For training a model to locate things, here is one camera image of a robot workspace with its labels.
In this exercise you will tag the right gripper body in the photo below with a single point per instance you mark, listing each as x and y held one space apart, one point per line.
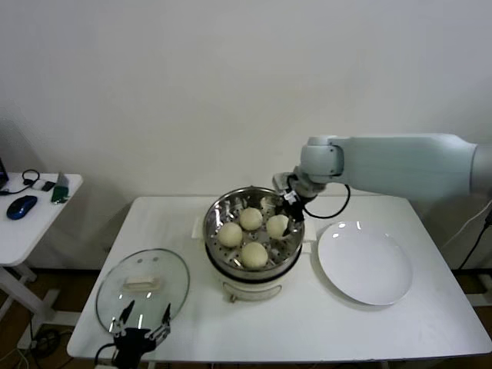
301 194

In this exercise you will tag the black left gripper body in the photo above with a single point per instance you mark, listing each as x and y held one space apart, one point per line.
133 342

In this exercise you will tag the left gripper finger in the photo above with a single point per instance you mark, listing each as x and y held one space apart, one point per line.
118 327
164 327

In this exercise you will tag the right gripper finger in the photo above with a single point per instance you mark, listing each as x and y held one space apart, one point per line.
287 229
295 213

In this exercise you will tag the white steamed baozi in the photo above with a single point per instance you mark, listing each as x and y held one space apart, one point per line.
251 219
274 227
230 235
254 255

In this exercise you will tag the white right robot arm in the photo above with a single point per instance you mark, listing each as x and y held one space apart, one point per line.
403 165

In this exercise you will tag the stainless steel steamer basket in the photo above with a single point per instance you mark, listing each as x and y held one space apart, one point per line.
217 209

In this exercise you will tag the white round plate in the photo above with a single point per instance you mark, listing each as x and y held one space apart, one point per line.
365 265

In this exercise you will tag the white side table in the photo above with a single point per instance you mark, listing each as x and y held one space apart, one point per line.
23 238

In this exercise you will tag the green flat object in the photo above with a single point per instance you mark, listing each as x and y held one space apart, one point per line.
60 194

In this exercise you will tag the blue computer mouse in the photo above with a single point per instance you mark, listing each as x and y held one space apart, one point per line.
22 207

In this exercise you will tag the small black device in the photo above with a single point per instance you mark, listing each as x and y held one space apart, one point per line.
47 186

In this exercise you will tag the grey metal stand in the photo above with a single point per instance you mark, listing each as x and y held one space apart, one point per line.
62 178

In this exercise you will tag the small white adapter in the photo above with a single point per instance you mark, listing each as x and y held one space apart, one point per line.
37 185

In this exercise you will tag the black headphones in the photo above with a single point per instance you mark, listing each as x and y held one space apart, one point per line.
30 176

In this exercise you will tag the dark laptop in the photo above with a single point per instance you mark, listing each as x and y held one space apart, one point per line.
3 173

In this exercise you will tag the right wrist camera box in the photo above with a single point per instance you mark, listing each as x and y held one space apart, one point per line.
282 182

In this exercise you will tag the white frame base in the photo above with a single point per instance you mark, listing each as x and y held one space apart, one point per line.
480 300

